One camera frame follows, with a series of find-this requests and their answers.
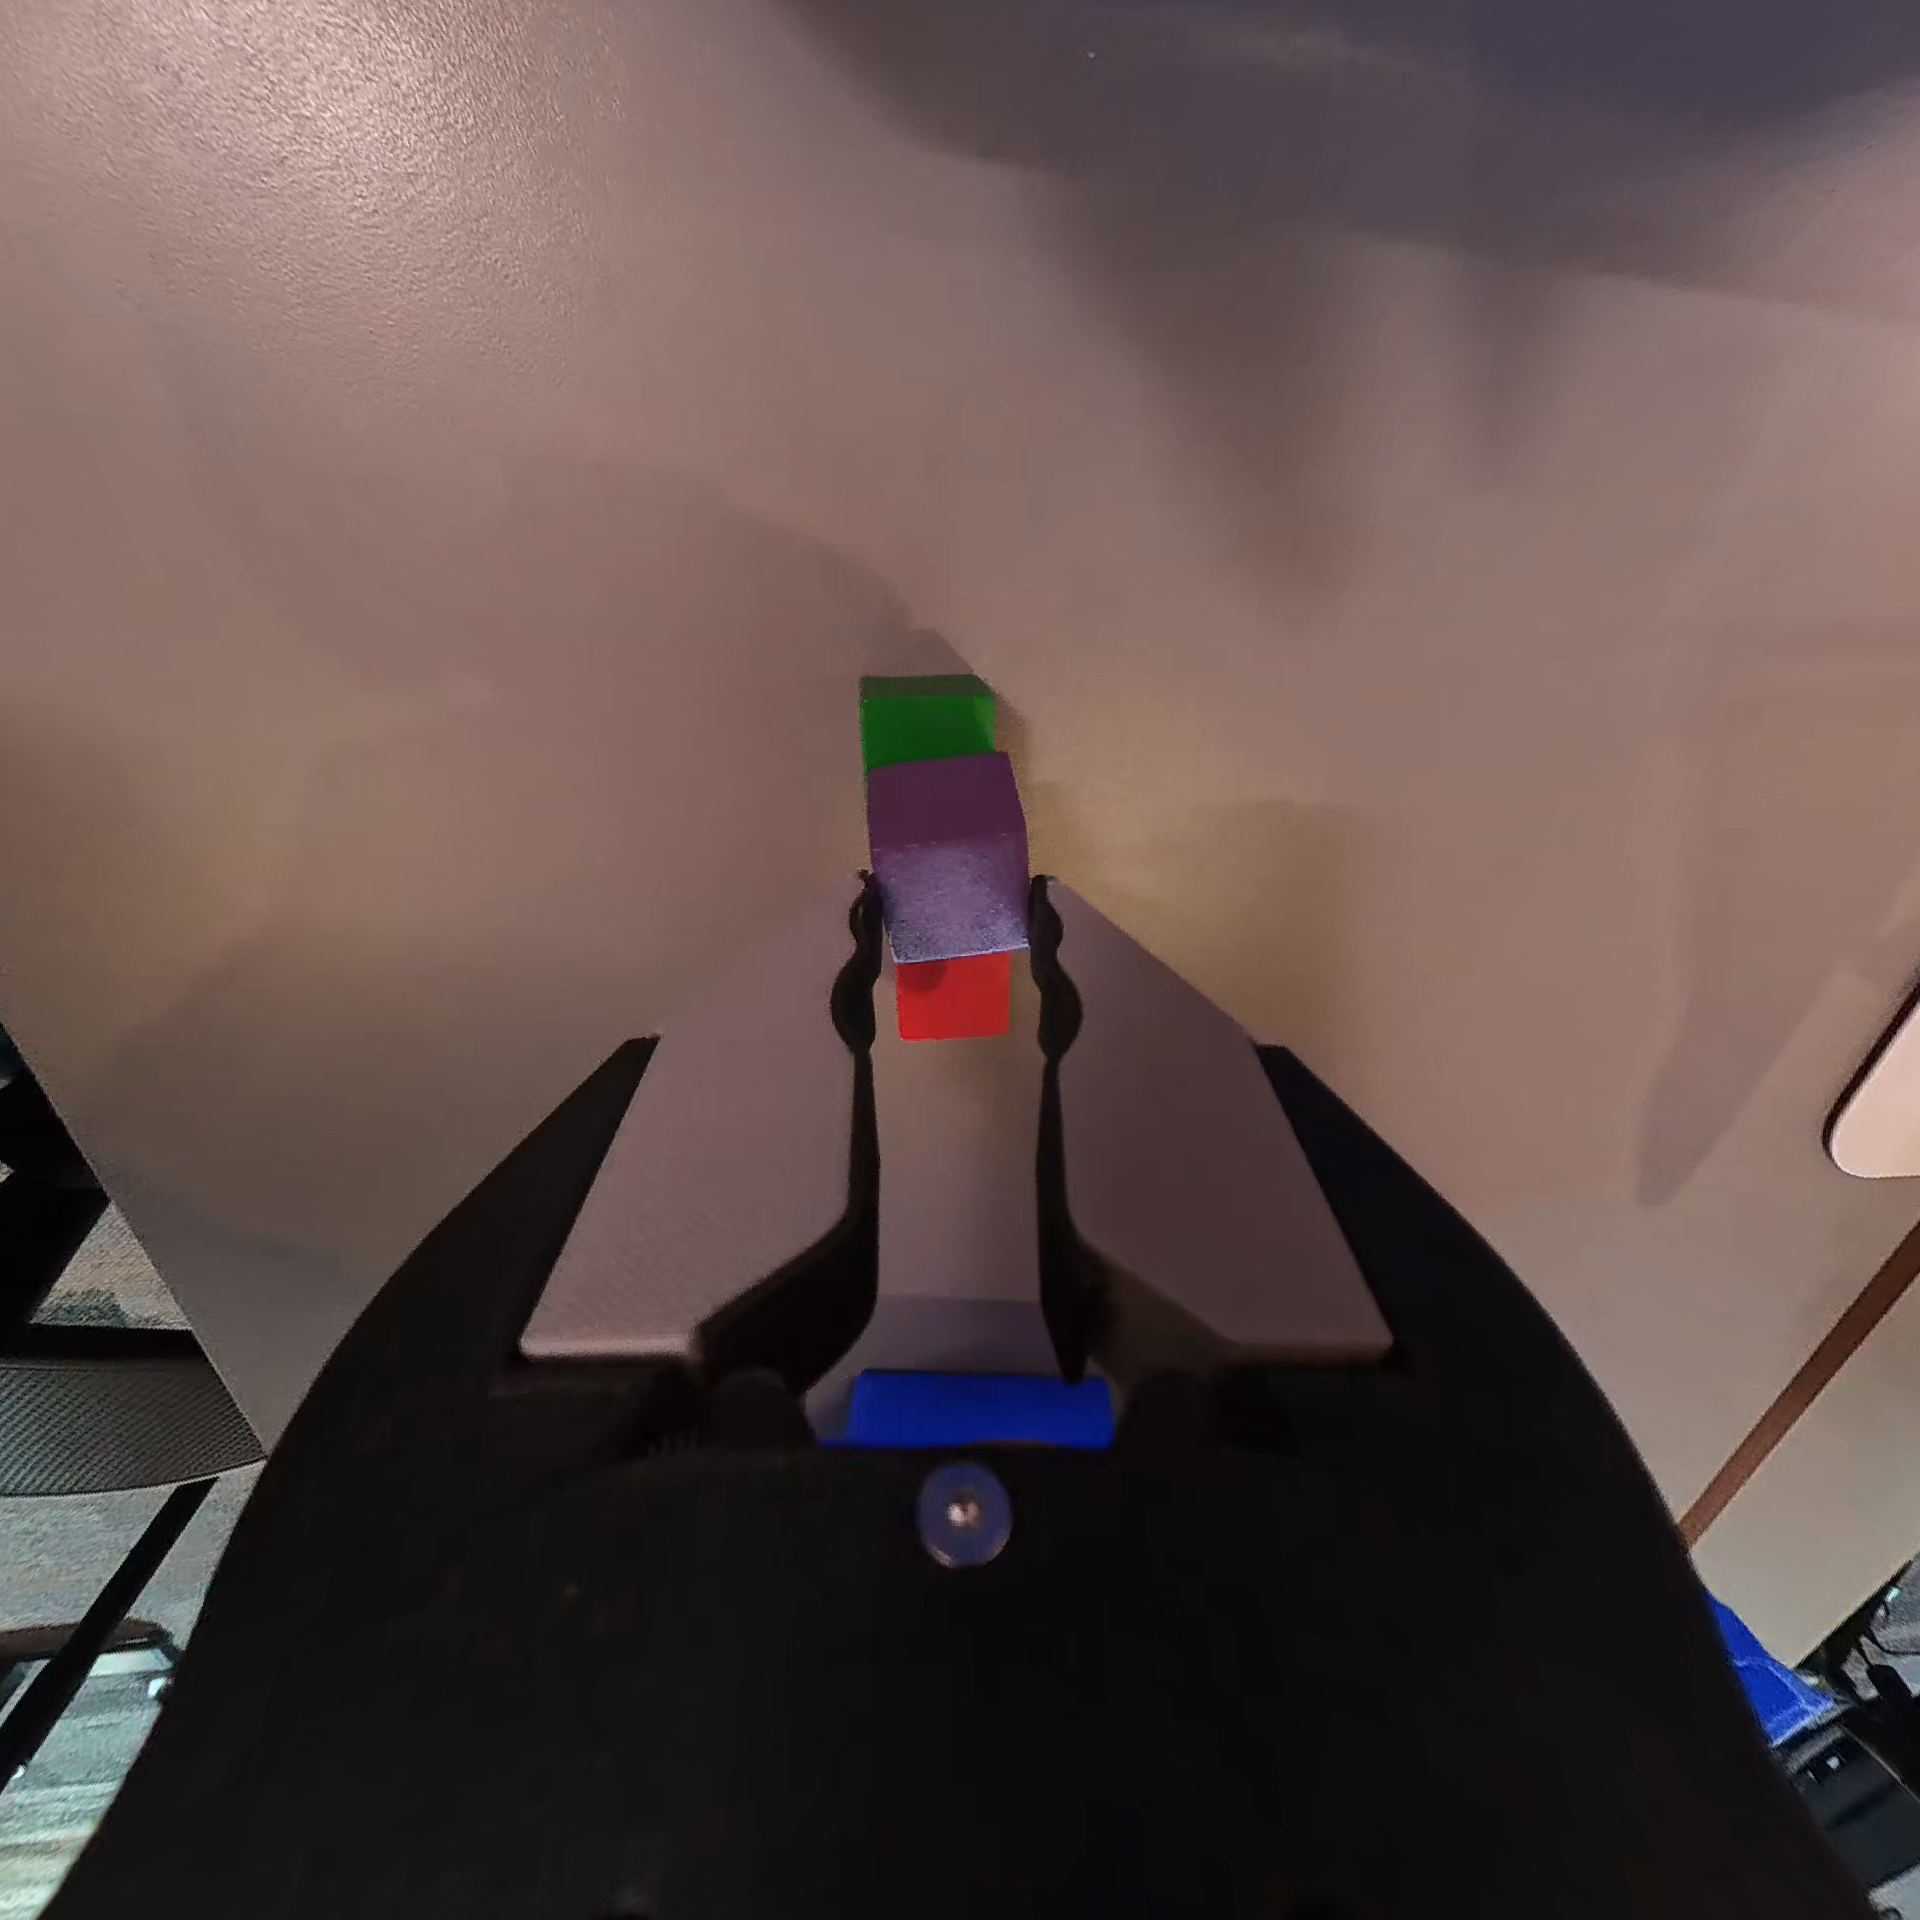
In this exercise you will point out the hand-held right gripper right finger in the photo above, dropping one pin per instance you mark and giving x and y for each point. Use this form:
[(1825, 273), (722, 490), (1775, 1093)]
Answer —
[(1200, 1199)]

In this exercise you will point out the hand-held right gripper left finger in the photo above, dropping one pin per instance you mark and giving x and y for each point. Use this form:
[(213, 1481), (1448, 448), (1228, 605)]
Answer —
[(706, 1199)]

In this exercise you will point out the red cube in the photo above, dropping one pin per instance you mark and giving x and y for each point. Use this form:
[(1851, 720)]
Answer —
[(954, 996)]

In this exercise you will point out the purple cube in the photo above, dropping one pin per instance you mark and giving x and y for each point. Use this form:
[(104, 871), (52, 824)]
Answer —
[(946, 864)]

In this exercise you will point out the blue cube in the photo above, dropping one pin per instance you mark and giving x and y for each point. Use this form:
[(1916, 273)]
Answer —
[(974, 1411)]

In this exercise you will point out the green cube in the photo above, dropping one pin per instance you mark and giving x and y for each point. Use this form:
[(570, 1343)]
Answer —
[(918, 720)]

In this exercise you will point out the black mesh office chair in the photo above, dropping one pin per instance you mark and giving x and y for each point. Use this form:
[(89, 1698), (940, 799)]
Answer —
[(106, 1411)]

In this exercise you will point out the white stand base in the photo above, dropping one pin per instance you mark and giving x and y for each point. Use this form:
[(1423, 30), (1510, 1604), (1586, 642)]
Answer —
[(1890, 1101)]

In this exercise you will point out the blue plastic bin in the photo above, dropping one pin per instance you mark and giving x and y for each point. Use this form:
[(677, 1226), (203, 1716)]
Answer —
[(1765, 1672)]

